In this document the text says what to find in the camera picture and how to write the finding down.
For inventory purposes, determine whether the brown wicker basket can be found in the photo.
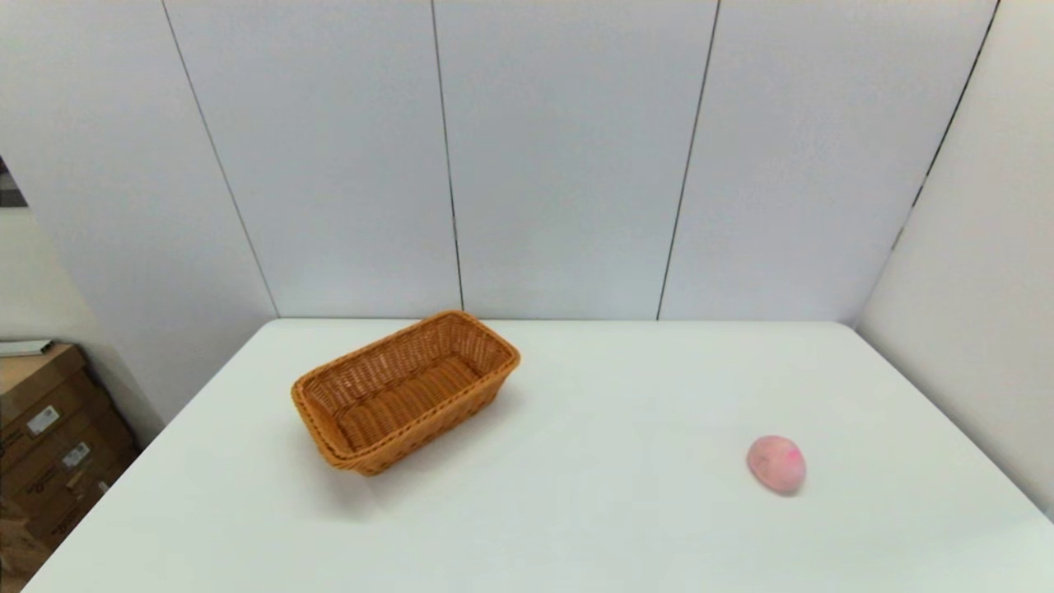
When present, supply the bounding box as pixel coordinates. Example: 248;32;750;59
291;310;521;477

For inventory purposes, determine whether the pink peach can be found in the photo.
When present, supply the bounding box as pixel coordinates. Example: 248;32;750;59
747;435;807;496

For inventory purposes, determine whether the brown cardboard box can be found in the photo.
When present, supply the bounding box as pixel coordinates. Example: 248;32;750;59
0;412;139;516
0;474;124;579
0;344;112;450

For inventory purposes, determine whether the dark wall picture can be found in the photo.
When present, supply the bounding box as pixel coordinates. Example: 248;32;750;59
0;155;29;209

